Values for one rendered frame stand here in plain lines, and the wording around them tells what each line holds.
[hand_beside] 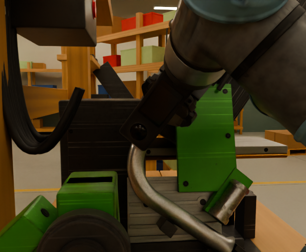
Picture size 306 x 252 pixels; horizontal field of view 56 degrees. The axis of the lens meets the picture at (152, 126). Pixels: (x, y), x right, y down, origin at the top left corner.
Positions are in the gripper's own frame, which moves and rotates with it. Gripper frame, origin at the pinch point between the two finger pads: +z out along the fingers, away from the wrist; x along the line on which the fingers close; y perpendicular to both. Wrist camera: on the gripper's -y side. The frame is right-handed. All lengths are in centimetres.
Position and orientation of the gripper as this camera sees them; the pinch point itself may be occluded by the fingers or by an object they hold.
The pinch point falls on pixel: (160, 116)
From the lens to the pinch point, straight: 53.1
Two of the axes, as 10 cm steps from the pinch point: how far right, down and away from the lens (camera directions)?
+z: -1.1, 2.4, 9.7
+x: -7.7, -6.3, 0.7
